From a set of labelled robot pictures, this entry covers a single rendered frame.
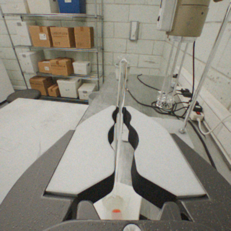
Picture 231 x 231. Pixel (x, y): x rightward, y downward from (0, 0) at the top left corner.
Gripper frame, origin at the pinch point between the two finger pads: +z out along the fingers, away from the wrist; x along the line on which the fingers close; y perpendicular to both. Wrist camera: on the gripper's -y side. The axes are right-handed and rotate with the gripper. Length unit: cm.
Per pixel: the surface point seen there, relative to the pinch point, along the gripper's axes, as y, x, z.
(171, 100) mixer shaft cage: 15.9, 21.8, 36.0
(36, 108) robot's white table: 33, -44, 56
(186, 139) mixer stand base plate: 32, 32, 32
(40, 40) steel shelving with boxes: 10, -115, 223
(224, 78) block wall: 10, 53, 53
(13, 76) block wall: 87, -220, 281
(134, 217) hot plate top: 26.0, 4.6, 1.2
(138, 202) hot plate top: 25.9, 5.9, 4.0
